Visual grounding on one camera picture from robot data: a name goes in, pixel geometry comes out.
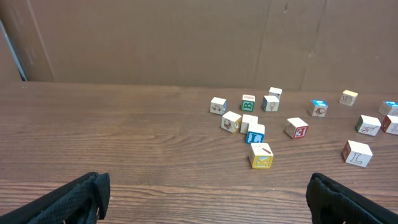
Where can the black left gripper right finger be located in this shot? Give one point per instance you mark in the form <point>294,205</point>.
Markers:
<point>332,202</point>

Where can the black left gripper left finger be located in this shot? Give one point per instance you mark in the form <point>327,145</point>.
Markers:
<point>83,200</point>

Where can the red side L block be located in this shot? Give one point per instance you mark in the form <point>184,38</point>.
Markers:
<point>356,153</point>

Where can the yellow letter K block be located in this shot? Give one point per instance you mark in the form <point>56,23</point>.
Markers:
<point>261,156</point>

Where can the blue letter L block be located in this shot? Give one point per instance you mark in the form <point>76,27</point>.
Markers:
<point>255,133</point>

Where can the red letter E block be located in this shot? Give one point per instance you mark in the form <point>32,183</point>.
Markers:
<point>296,128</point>

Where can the green side violin block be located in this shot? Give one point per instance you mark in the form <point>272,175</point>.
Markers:
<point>368,125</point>

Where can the blue top picture block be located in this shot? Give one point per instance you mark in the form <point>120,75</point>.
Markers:
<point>318,108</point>

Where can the red side picture block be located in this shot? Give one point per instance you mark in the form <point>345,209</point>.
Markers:
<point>390,124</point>

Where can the yellow top wooden block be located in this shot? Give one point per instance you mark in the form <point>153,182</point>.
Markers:
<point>348,98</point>

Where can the blue top far block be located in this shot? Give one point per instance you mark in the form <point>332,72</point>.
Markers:
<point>389,108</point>

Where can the ice cream picture block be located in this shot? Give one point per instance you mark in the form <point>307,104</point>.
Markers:
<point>270,103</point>

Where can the plain white wooden block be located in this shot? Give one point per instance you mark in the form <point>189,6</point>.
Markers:
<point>246,121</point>

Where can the far white wooden block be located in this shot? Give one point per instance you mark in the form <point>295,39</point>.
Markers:
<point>277,92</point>

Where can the yellow side picture block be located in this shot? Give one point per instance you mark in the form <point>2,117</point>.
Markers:
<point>231,121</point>

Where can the green letter B block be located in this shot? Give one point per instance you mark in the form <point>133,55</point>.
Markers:
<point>248,103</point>

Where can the car picture wooden block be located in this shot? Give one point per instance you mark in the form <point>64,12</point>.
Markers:
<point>218,105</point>

